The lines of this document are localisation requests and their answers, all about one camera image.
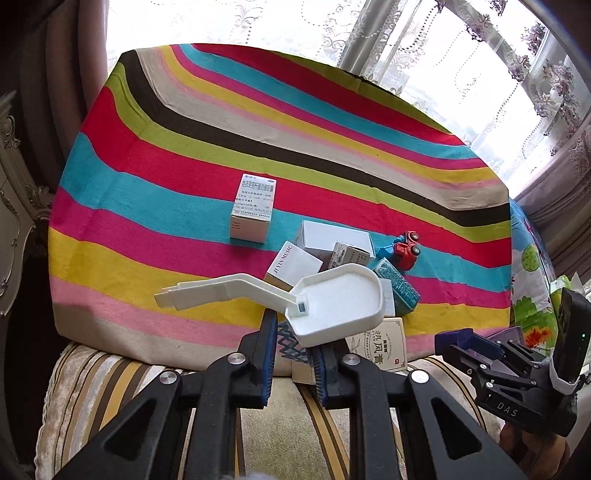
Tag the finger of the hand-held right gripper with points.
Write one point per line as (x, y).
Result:
(466, 344)
(521, 353)

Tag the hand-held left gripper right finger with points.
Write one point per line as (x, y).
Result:
(323, 374)

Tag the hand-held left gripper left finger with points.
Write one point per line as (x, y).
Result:
(268, 369)

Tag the purple storage box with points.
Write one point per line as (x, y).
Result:
(508, 334)

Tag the zigzag patterned small item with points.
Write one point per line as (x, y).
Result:
(291, 350)

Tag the teal box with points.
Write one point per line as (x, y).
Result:
(399, 286)

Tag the red toy car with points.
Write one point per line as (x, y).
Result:
(406, 254)

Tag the person's right hand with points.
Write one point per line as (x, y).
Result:
(540, 454)

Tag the beige carton with figure print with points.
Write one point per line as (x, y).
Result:
(383, 344)

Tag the beige striped cushion cover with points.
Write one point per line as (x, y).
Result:
(277, 443)

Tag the cartoon printed tablecloth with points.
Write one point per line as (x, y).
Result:
(531, 263)

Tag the white cube box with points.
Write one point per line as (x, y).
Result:
(291, 263)

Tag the small beige printed box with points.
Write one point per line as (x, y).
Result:
(348, 256)

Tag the grey drape curtain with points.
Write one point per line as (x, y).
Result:
(558, 217)

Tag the white medicine box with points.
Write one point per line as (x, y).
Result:
(251, 203)

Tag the rainbow striped blanket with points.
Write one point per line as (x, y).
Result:
(161, 152)

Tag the white carved nightstand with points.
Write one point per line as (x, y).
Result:
(18, 207)

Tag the brown curtain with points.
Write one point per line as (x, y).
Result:
(55, 55)

